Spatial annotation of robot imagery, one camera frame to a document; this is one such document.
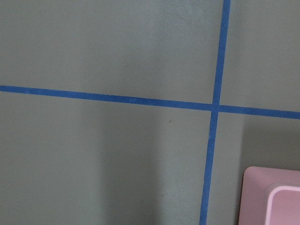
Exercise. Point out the pink plastic bin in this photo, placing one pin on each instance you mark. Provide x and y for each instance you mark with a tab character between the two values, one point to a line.
270	197

